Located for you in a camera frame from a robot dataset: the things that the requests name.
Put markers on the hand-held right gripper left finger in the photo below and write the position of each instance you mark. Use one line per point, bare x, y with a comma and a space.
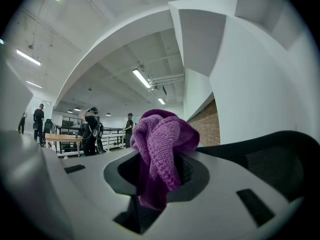
87, 189

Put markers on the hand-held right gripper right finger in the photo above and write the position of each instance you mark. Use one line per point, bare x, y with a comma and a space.
220, 209

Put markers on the purple cloth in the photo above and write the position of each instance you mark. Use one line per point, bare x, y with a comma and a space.
162, 144

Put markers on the black oval backpack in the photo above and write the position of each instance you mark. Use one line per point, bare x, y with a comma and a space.
95, 132

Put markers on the white desk with pale top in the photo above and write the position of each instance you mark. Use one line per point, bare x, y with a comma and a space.
112, 136

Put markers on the black metal railing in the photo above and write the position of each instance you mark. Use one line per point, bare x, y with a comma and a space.
112, 128

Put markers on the white ceiling pipes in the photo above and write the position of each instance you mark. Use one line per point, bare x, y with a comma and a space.
167, 79

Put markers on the wooden desk with white frame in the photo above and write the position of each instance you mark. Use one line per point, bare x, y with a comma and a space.
62, 137

